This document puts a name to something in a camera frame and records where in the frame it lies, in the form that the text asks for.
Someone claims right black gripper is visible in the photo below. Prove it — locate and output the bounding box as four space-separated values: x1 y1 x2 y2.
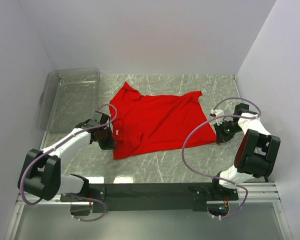
214 119 243 144

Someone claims red t shirt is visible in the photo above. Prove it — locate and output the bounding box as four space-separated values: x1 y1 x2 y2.
109 83 216 160

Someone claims clear plastic bin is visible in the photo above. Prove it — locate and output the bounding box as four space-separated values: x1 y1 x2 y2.
37 68 100 134

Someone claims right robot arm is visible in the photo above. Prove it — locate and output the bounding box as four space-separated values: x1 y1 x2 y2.
209 103 280 200

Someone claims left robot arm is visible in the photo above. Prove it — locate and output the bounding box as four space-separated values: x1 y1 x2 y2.
18 111 116 205

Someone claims black base beam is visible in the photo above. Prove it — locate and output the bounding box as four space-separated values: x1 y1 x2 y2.
60 182 239 214

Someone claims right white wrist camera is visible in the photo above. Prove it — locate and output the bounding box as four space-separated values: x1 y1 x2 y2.
210 109 224 119

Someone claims aluminium rail frame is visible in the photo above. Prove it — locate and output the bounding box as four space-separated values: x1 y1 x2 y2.
4 74 290 240

